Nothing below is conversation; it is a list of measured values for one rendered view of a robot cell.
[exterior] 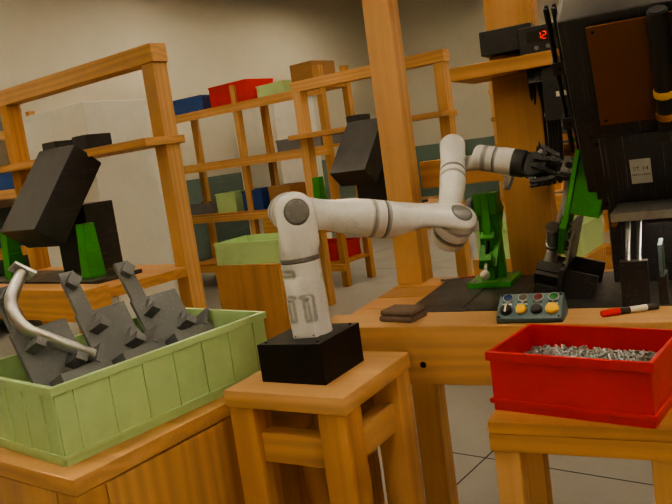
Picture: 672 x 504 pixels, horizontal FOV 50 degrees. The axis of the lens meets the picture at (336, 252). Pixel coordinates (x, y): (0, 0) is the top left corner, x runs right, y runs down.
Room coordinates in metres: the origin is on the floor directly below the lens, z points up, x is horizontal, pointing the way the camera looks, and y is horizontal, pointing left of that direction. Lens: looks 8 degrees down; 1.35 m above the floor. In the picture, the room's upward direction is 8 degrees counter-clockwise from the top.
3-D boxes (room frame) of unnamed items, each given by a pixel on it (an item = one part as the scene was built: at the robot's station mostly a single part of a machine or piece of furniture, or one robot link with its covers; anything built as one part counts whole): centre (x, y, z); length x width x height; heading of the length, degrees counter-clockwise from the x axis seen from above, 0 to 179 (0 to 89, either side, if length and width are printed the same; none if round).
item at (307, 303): (1.66, 0.08, 1.03); 0.09 x 0.09 x 0.17; 66
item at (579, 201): (1.82, -0.65, 1.17); 0.13 x 0.12 x 0.20; 63
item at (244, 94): (8.14, 0.75, 1.13); 2.48 x 0.54 x 2.27; 52
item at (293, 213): (1.66, 0.09, 1.19); 0.09 x 0.09 x 0.17; 18
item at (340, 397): (1.65, 0.08, 0.83); 0.32 x 0.32 x 0.04; 58
